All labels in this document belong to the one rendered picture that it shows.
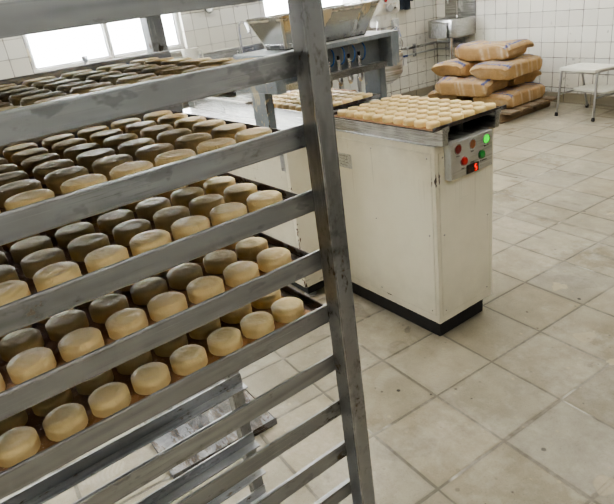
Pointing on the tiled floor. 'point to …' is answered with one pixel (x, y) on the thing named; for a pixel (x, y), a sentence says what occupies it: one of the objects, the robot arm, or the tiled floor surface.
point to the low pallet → (525, 108)
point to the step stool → (591, 84)
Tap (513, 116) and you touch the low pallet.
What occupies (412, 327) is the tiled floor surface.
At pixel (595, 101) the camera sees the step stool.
